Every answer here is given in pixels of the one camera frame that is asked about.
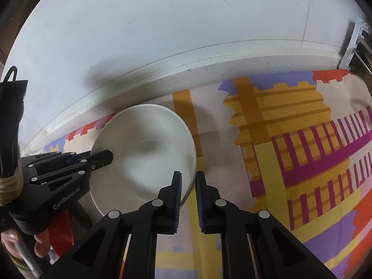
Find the red bowl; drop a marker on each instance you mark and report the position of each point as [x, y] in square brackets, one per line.
[61, 232]

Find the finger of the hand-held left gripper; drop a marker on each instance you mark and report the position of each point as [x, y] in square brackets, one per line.
[81, 157]
[100, 158]

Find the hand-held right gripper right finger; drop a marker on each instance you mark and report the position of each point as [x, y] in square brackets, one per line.
[200, 200]

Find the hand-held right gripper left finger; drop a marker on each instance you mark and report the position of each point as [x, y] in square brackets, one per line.
[177, 197]

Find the colourful patterned mat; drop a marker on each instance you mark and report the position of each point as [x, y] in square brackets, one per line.
[290, 151]

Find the white bowl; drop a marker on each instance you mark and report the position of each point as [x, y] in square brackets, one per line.
[145, 157]

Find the white plastic rack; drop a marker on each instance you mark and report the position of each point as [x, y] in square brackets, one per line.
[353, 40]

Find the person's left hand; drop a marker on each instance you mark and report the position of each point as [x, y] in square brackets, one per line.
[40, 244]

